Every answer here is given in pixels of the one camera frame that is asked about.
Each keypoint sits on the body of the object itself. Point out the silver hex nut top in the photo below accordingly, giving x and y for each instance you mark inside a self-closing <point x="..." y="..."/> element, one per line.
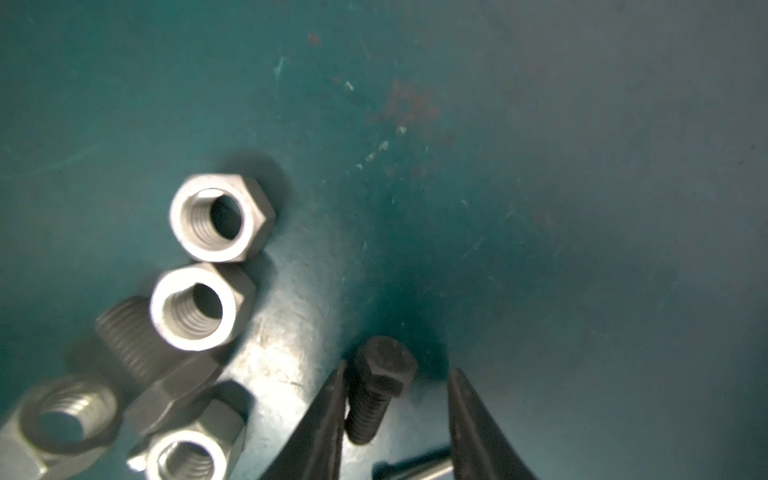
<point x="221" y="218"/>

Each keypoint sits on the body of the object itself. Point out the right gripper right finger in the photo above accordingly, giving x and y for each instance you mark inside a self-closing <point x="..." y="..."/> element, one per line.
<point x="479" y="448"/>

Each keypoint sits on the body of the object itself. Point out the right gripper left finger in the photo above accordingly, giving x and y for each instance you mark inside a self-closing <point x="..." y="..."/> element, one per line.
<point x="314" y="449"/>

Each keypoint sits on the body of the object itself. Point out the large silver hex nut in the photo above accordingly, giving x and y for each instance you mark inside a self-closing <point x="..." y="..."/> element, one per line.
<point x="206" y="447"/>

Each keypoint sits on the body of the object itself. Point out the small silver screw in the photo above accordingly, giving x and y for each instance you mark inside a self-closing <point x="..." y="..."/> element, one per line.
<point x="437" y="464"/>

